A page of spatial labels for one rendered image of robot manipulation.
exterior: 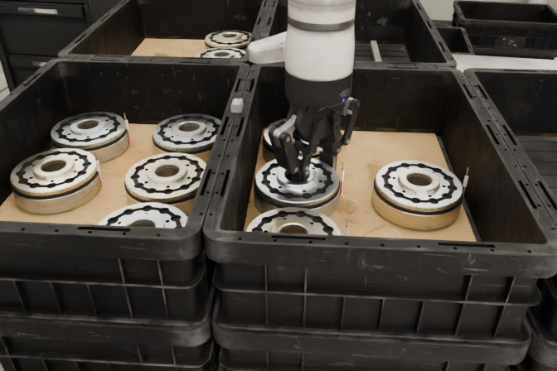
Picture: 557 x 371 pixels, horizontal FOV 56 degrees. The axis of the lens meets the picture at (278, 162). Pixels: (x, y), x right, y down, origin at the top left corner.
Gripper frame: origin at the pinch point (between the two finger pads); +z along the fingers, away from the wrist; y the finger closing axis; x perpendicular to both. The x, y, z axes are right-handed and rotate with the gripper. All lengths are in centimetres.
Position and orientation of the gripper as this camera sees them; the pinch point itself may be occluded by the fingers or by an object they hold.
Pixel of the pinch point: (313, 174)
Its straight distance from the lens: 65.5
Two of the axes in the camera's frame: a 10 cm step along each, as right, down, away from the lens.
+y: 7.1, -3.7, 5.9
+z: 0.0, 8.5, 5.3
